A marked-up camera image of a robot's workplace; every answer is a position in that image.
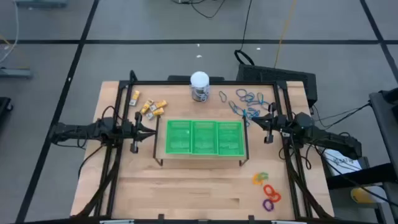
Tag yellow and white container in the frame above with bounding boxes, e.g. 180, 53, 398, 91
350, 185, 389, 205

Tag black perforated computer case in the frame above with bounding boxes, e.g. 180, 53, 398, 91
235, 63, 318, 109

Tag black looped floor cable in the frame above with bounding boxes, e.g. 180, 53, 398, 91
233, 0, 256, 67

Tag black metal table frame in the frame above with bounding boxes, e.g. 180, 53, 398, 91
72, 70, 336, 222

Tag white printed paper sheet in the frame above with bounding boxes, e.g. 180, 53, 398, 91
323, 149, 364, 177

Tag purple coil ring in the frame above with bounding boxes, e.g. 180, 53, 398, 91
262, 198, 275, 213

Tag yellow floor cable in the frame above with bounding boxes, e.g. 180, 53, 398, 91
272, 0, 299, 68

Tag yellow wrapped candies pile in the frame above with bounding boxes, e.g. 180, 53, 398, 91
139, 98, 155, 115
146, 107, 165, 121

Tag black flat device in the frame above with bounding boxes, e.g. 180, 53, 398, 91
167, 75, 225, 83

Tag black loose cable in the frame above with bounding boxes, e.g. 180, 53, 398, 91
77, 143, 105, 180

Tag white floor cable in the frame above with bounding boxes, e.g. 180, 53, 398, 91
0, 0, 20, 65

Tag wooden shelf riser black legs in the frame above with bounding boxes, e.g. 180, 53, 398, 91
152, 114, 251, 167

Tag black shelf beam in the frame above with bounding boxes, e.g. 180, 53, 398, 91
325, 162, 398, 191

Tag black curved floor cable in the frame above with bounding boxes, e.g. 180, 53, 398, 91
172, 0, 227, 19

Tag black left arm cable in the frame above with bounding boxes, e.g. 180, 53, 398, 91
101, 105, 123, 123

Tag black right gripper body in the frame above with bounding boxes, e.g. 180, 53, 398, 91
263, 101, 295, 144

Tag black cart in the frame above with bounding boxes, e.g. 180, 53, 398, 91
368, 88, 398, 187

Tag yellow staple box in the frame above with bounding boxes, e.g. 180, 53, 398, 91
129, 90, 141, 107
149, 99, 169, 112

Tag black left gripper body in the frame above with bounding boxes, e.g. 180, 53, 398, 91
120, 111, 144, 154

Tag thin black cable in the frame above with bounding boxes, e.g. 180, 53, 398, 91
312, 101, 373, 123
313, 144, 398, 208

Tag grey metal bar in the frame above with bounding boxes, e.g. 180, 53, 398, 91
14, 0, 68, 9
0, 67, 34, 79

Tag black equipment piece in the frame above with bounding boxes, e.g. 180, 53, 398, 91
0, 96, 14, 123

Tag white-lidded jar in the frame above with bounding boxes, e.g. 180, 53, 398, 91
189, 70, 211, 103

